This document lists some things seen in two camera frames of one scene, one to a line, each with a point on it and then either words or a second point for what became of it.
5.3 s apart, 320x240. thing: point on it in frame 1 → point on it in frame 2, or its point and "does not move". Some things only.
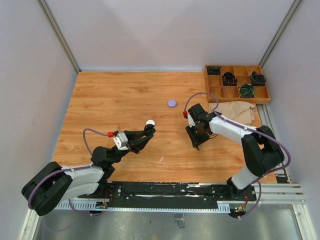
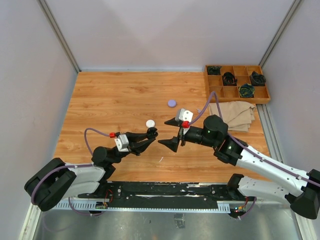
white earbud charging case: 150,122 does not move
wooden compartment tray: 236,84 does not move
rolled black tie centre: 229,79 does not move
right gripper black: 196,141 → 173,143
